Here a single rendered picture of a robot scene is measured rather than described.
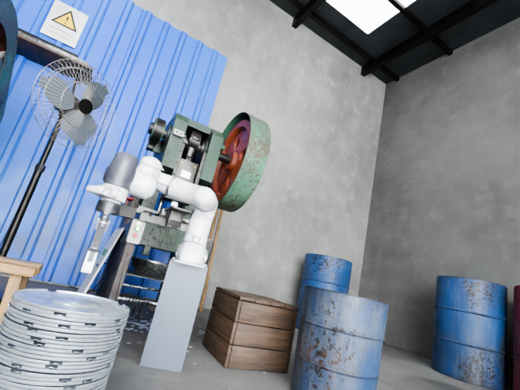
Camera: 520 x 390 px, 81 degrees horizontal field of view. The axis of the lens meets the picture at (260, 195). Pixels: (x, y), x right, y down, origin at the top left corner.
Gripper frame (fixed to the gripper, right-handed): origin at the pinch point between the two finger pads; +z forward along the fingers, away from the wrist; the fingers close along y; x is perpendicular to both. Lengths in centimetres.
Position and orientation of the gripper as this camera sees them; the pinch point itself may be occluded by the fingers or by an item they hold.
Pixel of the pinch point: (89, 261)
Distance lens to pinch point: 116.2
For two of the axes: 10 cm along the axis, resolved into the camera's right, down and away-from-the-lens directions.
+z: -2.2, 9.4, -2.5
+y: -4.5, 1.3, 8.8
